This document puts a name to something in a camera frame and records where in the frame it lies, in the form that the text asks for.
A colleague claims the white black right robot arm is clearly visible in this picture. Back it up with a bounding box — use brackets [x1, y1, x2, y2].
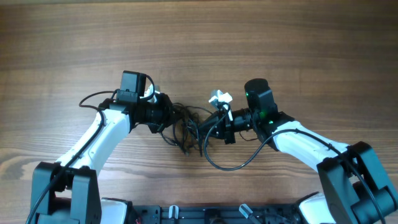
[199, 78, 397, 223]

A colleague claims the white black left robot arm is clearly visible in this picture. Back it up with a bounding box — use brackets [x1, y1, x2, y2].
[26, 71, 175, 223]

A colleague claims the black cable bundle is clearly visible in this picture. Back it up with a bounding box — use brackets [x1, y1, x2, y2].
[159, 101, 215, 157]

